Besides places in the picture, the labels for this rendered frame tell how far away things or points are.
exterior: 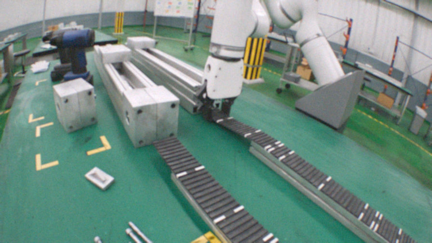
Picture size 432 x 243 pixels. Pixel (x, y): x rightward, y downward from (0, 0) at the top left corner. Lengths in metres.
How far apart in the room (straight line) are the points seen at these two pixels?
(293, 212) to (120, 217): 0.28
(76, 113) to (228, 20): 0.41
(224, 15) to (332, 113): 0.49
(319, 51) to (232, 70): 0.43
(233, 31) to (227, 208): 0.36
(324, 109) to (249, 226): 0.57
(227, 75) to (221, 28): 0.12
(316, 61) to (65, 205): 0.85
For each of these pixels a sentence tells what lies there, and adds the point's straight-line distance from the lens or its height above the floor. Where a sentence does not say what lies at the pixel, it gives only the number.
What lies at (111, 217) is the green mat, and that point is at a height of 0.78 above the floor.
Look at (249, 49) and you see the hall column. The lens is 3.75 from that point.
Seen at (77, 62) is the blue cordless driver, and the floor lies 0.89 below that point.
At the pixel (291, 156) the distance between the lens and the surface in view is 0.44.
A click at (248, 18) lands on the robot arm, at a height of 1.06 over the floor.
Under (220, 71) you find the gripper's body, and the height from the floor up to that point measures 0.92.
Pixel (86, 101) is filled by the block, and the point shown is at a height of 0.84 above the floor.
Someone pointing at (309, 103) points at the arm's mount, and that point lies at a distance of 0.79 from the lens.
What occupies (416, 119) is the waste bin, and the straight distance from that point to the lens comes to 5.28.
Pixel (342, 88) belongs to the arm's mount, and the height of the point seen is 0.92.
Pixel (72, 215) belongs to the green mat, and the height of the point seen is 0.78.
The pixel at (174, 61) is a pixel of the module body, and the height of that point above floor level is 0.86.
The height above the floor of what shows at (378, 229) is 0.81.
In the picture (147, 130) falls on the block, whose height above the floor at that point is 0.82.
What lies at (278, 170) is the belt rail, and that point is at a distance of 0.44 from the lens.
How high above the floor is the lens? 1.05
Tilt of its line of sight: 28 degrees down
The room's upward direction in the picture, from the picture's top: 9 degrees clockwise
